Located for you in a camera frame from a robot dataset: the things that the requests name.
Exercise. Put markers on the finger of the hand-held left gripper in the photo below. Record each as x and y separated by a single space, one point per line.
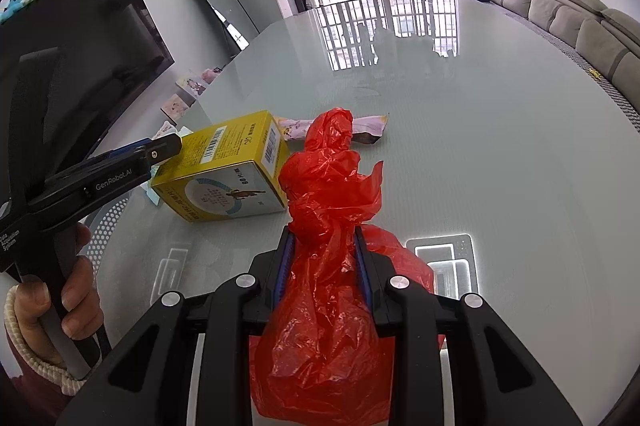
117 151
162 150

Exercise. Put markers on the white framed family photo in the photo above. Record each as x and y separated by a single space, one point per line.
191 85

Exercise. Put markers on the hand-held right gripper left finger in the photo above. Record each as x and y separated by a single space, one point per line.
286 266

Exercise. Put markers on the large black television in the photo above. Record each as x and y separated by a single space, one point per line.
100 55

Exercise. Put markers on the scalloped white photo frame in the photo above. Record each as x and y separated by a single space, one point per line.
165 129

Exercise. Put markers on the red plastic bag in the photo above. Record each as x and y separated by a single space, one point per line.
320 356

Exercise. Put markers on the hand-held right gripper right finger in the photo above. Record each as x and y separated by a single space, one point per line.
362 271

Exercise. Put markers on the square beige photo frame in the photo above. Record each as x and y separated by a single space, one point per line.
177 104

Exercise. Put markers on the person's left hand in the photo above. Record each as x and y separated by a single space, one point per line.
80 286

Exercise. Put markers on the yellow cardboard box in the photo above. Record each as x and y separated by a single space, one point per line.
225 186

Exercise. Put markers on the pink snack wrapper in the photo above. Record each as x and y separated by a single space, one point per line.
370 128

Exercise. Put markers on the grey perforated plastic basket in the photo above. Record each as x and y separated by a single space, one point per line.
107 216

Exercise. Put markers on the grey sectional sofa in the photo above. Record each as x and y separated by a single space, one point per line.
575 20

